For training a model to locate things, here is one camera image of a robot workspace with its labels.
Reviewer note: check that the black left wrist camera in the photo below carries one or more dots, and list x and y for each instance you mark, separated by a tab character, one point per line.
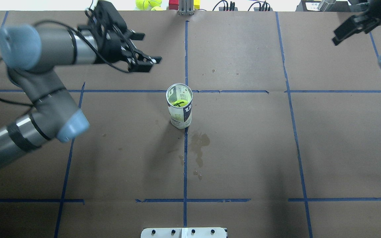
106	15

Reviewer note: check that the yellow ball on side table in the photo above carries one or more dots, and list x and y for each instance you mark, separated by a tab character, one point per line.
142	5

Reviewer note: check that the black labelled box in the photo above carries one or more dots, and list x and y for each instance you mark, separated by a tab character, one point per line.
308	6

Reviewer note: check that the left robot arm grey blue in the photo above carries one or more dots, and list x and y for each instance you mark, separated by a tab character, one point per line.
31	52

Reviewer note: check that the yellow tennis ball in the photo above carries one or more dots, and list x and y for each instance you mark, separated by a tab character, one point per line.
179	103

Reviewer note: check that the white blue tennis ball can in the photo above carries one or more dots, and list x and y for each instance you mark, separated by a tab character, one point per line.
180	117

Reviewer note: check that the white pedestal column base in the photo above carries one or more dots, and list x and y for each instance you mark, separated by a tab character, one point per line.
185	232

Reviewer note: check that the yellow cube block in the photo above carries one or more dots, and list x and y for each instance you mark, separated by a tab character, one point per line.
196	4

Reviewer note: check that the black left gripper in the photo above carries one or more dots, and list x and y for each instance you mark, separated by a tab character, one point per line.
110	49

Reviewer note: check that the silver metal cylinder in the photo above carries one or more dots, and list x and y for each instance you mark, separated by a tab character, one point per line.
326	5

